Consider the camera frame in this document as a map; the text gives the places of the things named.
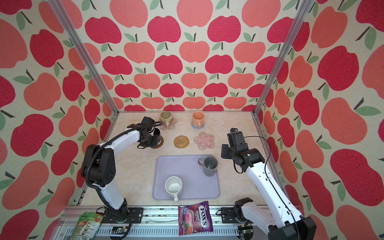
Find right corner aluminium post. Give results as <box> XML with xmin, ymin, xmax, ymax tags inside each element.
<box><xmin>252</xmin><ymin>0</ymin><xmax>315</xmax><ymax>118</ymax></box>

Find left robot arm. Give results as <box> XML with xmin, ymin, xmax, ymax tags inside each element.
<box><xmin>81</xmin><ymin>117</ymin><xmax>164</xmax><ymax>224</ymax></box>

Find lavender tray mat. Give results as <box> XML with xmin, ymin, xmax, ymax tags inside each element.
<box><xmin>153</xmin><ymin>155</ymin><xmax>221</xmax><ymax>201</ymax></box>

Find cream beige mug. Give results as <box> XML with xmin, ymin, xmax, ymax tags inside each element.
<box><xmin>160</xmin><ymin>111</ymin><xmax>174</xmax><ymax>126</ymax></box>

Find grey mug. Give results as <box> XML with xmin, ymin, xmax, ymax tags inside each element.
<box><xmin>198</xmin><ymin>157</ymin><xmax>218</xmax><ymax>177</ymax></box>

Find left corner aluminium post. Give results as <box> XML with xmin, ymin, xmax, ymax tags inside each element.
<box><xmin>48</xmin><ymin>1</ymin><xmax>119</xmax><ymax>117</ymax></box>

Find corner aluminium post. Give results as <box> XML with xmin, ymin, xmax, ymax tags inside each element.
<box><xmin>48</xmin><ymin>1</ymin><xmax>119</xmax><ymax>117</ymax></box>
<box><xmin>252</xmin><ymin>0</ymin><xmax>315</xmax><ymax>118</ymax></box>

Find black mug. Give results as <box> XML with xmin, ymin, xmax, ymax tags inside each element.
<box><xmin>153</xmin><ymin>128</ymin><xmax>161</xmax><ymax>146</ymax></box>

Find grey woven round coaster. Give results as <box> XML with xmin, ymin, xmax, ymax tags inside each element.
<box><xmin>191</xmin><ymin>122</ymin><xmax>205</xmax><ymax>130</ymax></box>

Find aluminium front rail frame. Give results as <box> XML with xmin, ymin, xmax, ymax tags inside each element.
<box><xmin>47</xmin><ymin>205</ymin><xmax>311</xmax><ymax>240</ymax></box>

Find green snack packet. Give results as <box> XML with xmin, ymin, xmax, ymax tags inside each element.
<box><xmin>70</xmin><ymin>212</ymin><xmax>104</xmax><ymax>240</ymax></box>

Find brown wooden round coaster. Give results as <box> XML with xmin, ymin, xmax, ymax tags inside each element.
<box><xmin>151</xmin><ymin>137</ymin><xmax>164</xmax><ymax>149</ymax></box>

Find purple Fox's candy bag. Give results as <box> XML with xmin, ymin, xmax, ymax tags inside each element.
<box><xmin>178</xmin><ymin>201</ymin><xmax>214</xmax><ymax>236</ymax></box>

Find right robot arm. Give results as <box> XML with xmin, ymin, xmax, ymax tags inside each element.
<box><xmin>221</xmin><ymin>144</ymin><xmax>317</xmax><ymax>240</ymax></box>

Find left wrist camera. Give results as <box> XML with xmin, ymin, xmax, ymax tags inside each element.
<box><xmin>141</xmin><ymin>117</ymin><xmax>156</xmax><ymax>127</ymax></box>

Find pink flower coaster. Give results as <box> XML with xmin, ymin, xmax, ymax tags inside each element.
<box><xmin>159</xmin><ymin>118</ymin><xmax>178</xmax><ymax>131</ymax></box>
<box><xmin>194</xmin><ymin>132</ymin><xmax>215</xmax><ymax>151</ymax></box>

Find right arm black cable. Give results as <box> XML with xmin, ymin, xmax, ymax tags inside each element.
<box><xmin>232</xmin><ymin>135</ymin><xmax>301</xmax><ymax>240</ymax></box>

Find white mug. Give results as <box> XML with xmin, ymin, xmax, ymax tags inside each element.
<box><xmin>165</xmin><ymin>176</ymin><xmax>183</xmax><ymax>203</ymax></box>

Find woven rattan round coaster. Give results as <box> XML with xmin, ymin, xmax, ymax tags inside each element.
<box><xmin>174</xmin><ymin>136</ymin><xmax>190</xmax><ymax>149</ymax></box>

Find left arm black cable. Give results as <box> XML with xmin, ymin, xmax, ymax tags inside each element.
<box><xmin>84</xmin><ymin>120</ymin><xmax>163</xmax><ymax>240</ymax></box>

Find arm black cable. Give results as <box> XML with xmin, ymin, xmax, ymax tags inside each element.
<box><xmin>232</xmin><ymin>135</ymin><xmax>301</xmax><ymax>240</ymax></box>
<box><xmin>84</xmin><ymin>120</ymin><xmax>163</xmax><ymax>240</ymax></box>

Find peach orange mug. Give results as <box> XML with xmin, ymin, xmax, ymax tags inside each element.
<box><xmin>192</xmin><ymin>111</ymin><xmax>205</xmax><ymax>127</ymax></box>

